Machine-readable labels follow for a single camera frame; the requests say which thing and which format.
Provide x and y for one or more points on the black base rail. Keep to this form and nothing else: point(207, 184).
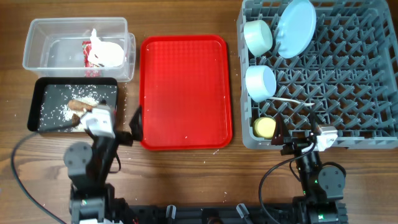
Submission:
point(241, 214)

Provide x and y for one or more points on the small light blue bowl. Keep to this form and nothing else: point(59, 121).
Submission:
point(260, 83)

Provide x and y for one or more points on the brown sweet potato piece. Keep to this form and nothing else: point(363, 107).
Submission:
point(77, 105)

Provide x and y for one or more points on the rice grains heap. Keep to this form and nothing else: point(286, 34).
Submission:
point(54, 109)

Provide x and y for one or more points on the clear plastic bin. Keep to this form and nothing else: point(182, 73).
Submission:
point(54, 47)

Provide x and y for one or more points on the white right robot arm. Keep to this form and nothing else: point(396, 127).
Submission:
point(322, 186)

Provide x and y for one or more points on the brown food scrap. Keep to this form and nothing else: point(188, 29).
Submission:
point(75, 120)

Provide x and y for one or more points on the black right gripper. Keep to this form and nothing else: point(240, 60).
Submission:
point(294, 144)

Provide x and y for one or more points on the green bowl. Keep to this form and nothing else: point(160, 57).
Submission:
point(258, 37)

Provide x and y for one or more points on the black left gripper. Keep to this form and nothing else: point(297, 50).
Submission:
point(124, 137)

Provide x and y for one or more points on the black plastic tray bin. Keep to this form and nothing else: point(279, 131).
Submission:
point(40, 85)

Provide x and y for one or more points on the white plastic spoon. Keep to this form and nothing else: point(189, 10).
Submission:
point(291, 101)

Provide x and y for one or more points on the white crumpled plastic wrapper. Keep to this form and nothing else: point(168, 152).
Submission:
point(105, 54)

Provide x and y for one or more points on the red snack wrapper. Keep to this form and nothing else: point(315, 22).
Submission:
point(86, 46)

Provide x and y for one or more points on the grey dishwasher rack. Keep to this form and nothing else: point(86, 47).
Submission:
point(348, 70)

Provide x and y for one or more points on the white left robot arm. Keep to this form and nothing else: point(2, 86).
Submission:
point(92, 200)

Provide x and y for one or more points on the yellow plastic cup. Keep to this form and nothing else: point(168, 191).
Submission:
point(264, 127)

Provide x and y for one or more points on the light blue plate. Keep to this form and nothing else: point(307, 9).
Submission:
point(296, 28)

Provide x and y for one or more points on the red serving tray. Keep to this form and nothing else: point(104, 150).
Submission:
point(184, 92)

